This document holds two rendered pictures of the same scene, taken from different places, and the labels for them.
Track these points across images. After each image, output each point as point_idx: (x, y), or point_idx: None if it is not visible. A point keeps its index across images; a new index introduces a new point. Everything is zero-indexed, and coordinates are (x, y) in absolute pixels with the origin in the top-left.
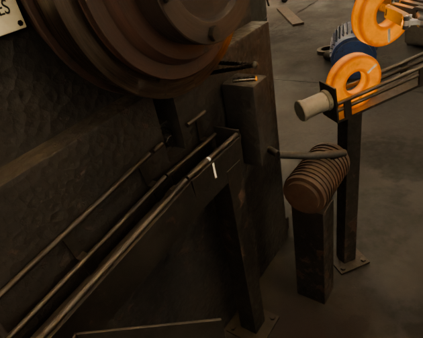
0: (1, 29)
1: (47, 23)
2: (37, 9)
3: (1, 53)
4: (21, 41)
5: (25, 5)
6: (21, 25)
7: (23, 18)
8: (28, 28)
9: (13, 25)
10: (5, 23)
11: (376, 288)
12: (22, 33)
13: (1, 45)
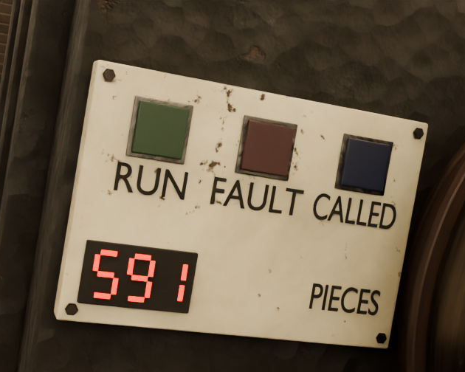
0: (344, 333)
1: (431, 367)
2: (427, 337)
3: (317, 369)
4: (362, 367)
5: (412, 322)
6: (379, 343)
7: (390, 332)
8: (387, 350)
9: (367, 336)
10: (356, 327)
11: None
12: (372, 354)
13: (326, 356)
